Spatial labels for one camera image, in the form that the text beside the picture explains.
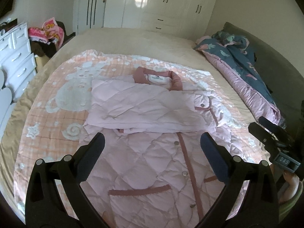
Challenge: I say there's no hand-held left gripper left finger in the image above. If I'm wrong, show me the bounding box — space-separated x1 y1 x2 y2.
25 132 112 228

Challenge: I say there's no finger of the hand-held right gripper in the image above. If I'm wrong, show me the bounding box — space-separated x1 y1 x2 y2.
258 116 289 143
248 122 286 148

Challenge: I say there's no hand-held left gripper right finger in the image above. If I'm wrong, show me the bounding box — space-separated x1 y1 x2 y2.
197 132 278 228

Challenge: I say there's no pink quilted jacket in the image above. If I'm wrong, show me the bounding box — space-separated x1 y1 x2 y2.
79 67 253 228

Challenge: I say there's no dark clothes pile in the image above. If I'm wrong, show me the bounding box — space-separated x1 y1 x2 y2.
31 21 77 58

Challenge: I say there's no person's right hand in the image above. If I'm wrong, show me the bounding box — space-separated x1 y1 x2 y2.
283 172 301 200

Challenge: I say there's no peach printed blanket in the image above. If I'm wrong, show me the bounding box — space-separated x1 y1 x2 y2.
13 49 269 228

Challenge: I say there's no grey padded headboard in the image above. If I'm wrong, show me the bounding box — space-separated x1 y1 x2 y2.
223 22 304 130

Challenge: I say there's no blue floral quilt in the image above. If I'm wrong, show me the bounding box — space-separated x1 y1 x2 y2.
193 30 282 127

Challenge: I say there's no white rounded chair back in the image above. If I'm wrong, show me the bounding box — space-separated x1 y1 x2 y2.
0 70 13 135

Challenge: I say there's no white drawer dresser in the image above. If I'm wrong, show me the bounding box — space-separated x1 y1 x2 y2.
0 22 38 105

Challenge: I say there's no bed with beige sheet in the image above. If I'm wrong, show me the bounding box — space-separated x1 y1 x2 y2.
0 26 285 195

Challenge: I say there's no pink printed cloth pile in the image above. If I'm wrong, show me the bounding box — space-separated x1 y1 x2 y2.
28 17 65 46

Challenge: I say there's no white door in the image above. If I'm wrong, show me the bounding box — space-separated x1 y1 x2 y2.
76 0 107 35

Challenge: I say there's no dark patterned cloth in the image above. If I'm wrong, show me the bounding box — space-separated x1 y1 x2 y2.
0 19 19 33

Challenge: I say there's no white wardrobe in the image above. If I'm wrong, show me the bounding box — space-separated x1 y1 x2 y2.
103 0 220 35

